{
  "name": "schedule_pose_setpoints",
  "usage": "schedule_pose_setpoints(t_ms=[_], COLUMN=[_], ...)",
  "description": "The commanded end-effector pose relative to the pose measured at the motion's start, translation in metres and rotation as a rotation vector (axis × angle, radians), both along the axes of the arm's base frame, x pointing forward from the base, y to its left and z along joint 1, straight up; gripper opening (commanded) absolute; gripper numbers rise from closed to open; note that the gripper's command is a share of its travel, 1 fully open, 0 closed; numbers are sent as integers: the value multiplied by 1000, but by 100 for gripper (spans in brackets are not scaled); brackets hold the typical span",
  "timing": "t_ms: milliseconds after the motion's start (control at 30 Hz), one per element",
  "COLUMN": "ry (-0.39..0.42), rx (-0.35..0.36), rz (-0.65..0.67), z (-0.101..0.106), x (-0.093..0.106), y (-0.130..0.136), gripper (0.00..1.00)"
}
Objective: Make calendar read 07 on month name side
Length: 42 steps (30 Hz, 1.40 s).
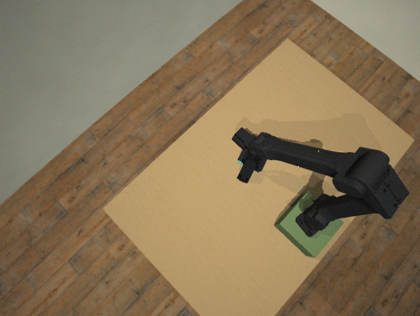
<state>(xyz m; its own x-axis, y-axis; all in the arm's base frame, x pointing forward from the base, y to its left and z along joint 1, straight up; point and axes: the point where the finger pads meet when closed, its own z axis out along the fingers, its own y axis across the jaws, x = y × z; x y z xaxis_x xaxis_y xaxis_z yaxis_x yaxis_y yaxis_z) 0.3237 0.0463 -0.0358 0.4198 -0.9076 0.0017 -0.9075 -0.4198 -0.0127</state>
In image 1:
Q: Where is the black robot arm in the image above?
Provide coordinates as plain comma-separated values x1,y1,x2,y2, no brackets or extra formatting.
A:
232,127,410,237

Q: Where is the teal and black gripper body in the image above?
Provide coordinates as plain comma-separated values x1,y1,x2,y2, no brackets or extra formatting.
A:
238,148,267,172

